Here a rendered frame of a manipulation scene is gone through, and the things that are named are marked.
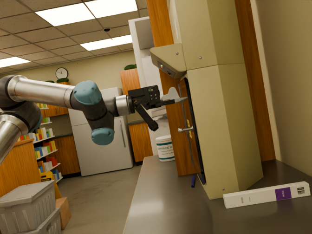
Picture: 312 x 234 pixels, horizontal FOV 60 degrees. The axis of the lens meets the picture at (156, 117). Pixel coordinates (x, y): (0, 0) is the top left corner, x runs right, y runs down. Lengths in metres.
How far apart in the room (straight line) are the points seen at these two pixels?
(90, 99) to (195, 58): 0.39
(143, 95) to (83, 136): 5.17
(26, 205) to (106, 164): 3.37
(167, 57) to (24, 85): 0.50
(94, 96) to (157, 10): 0.70
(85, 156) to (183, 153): 4.92
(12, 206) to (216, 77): 2.46
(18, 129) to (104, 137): 0.37
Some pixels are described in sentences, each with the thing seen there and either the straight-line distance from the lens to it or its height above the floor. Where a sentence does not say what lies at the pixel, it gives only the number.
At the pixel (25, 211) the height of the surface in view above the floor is 0.53.
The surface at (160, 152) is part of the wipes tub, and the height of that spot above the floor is 1.00.
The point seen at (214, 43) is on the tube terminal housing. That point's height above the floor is 1.49.
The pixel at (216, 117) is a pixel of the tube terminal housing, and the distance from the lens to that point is 0.99.
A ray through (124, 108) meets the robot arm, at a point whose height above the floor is 1.32.
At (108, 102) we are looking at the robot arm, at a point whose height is 1.35.
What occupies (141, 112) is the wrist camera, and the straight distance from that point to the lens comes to 0.99.
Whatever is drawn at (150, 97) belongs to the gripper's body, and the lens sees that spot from 0.99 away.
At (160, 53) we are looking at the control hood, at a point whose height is 1.49.
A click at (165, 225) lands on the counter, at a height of 0.94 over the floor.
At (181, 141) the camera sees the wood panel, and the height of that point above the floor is 1.11.
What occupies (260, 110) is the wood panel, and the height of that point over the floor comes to 1.19.
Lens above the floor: 1.32
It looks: 3 degrees down
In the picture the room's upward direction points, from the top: 10 degrees counter-clockwise
